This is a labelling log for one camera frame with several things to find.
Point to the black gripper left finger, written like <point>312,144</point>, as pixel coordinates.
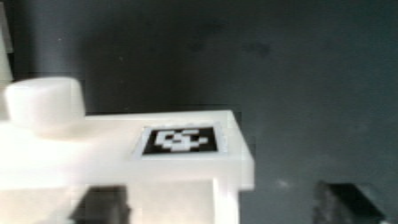
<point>101,208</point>

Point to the white drawer box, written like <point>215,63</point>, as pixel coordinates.
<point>170,154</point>

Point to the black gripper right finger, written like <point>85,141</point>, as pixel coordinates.
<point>343,206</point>

